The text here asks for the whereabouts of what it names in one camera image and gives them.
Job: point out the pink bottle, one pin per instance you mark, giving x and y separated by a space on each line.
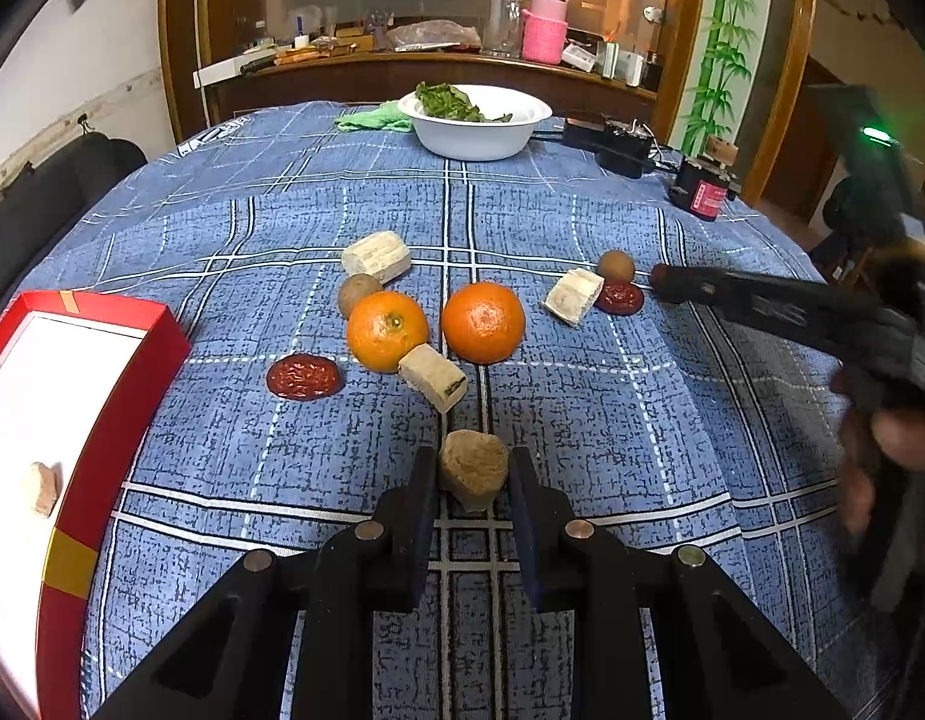
545 28

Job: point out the bamboo print panel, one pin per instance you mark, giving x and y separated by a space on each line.
721 37

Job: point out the black device with red label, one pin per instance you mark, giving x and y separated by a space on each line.
701 190

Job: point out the black sofa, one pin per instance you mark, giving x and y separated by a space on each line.
64 195

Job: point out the white bowl with greens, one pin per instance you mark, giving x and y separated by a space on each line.
473 120

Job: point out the beige cut chunk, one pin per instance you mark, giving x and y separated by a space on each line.
574 294
376 255
432 387
42 489
473 469

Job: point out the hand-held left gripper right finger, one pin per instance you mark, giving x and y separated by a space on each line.
525 517

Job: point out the wooden cabinet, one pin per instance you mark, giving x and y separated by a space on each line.
432 75

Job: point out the clear plastic bag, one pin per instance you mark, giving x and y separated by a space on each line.
432 35

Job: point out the clear glass jug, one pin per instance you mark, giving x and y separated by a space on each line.
501 22

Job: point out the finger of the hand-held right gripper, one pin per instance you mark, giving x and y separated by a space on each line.
755 300

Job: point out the green cloth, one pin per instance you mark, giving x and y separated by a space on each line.
372 118

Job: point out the long white box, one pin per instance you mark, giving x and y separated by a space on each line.
222 72

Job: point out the person's right hand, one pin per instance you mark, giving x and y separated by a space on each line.
871 465

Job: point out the red box with white inside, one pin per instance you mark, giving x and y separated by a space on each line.
27 465

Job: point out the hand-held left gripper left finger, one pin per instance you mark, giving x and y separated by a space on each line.
425 510

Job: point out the orange with green stem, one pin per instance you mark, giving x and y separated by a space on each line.
388 331

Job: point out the red date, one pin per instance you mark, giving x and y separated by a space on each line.
303 377
620 298

